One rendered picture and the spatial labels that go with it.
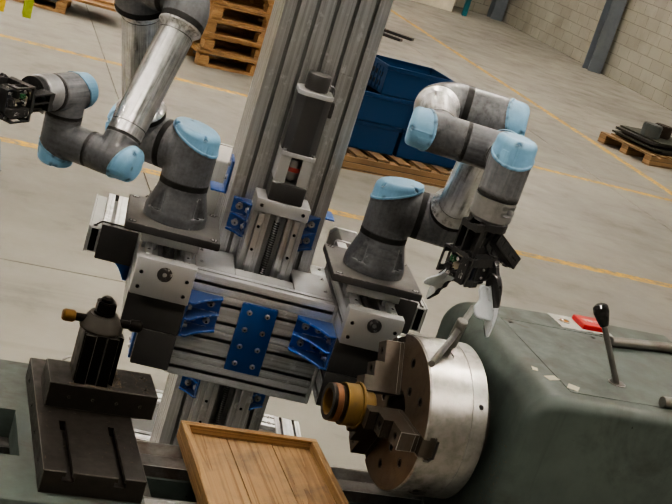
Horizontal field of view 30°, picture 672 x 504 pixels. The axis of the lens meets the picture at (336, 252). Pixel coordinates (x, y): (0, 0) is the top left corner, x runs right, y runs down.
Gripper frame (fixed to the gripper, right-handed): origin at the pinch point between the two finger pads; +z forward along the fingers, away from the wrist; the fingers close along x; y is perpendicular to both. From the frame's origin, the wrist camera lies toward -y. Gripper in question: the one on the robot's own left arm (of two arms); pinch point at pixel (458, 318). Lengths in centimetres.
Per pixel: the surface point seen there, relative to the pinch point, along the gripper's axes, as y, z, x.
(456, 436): -5.0, 22.6, 5.7
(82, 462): 55, 37, -25
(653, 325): -514, 154, -200
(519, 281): -461, 155, -268
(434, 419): -0.9, 20.3, 2.4
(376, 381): -2.4, 21.9, -14.3
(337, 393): 6.7, 24.1, -15.4
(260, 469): 10, 47, -25
